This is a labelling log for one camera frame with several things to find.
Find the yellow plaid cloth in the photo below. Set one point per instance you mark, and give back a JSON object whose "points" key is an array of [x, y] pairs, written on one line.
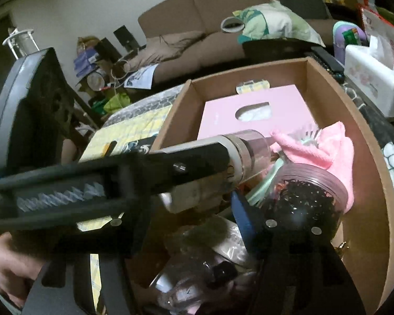
{"points": [[141, 124]]}

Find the lilac packet stack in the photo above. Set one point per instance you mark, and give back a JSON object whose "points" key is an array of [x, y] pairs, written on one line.
{"points": [[85, 62]]}

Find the clear plastic bag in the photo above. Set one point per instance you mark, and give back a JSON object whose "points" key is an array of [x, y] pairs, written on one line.
{"points": [[216, 236]]}

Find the pink tissue box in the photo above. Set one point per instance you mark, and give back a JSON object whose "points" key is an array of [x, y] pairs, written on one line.
{"points": [[223, 118]]}

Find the beige pillow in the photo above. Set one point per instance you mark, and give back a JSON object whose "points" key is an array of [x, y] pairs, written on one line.
{"points": [[170, 47]]}

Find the clear bottle black cap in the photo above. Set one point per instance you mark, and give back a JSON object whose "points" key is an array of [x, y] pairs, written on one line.
{"points": [[184, 285]]}

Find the black remote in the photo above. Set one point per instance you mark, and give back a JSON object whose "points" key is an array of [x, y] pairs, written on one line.
{"points": [[328, 62]]}

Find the red white carton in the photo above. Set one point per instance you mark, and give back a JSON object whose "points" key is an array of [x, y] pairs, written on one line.
{"points": [[387, 29]]}

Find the brown sofa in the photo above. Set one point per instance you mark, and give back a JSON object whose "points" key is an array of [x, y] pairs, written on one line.
{"points": [[216, 10]]}

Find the clear plastic bottle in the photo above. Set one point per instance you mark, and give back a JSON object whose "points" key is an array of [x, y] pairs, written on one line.
{"points": [[256, 151]]}

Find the person's left hand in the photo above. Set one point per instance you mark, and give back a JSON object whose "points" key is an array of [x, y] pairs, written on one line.
{"points": [[10, 262]]}

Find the dark grey cushion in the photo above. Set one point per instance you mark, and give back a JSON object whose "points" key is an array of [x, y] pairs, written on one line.
{"points": [[302, 5]]}

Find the green plastic bag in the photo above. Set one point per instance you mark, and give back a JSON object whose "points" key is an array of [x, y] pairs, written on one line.
{"points": [[116, 102]]}

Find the pink knit beanie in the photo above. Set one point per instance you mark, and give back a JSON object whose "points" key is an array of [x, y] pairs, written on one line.
{"points": [[331, 151]]}

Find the cardboard drawer box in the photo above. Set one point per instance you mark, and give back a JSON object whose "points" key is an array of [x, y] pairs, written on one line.
{"points": [[371, 177]]}

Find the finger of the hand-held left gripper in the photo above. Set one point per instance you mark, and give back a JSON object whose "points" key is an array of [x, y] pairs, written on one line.
{"points": [[190, 160]]}

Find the white stand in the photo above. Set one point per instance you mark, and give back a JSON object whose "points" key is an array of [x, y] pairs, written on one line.
{"points": [[19, 36]]}

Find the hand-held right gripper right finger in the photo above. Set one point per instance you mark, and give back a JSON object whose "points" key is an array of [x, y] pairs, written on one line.
{"points": [[244, 220]]}

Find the black wave print case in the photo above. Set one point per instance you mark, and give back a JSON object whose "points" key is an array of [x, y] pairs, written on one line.
{"points": [[134, 147]]}

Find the purple container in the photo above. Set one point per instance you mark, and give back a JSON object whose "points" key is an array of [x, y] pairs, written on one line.
{"points": [[339, 39]]}

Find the yellow packet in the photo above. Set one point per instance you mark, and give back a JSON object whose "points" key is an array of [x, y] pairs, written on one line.
{"points": [[252, 88]]}

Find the printed paper sheet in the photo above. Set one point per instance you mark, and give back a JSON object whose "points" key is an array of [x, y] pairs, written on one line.
{"points": [[141, 77]]}

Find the green floral bag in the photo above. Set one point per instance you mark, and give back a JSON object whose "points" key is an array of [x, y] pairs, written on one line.
{"points": [[275, 23]]}

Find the black speaker box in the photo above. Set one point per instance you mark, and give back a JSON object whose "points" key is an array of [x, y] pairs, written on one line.
{"points": [[124, 37]]}

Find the white tissue box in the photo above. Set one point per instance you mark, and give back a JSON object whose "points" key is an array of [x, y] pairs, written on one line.
{"points": [[367, 78]]}

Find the round tin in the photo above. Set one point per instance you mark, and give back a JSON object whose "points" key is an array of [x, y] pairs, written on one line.
{"points": [[95, 81]]}

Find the clear glass jar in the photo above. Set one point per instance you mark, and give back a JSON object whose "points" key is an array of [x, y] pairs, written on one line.
{"points": [[302, 200]]}

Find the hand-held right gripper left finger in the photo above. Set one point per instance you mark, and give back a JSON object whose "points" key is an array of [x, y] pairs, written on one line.
{"points": [[124, 236]]}

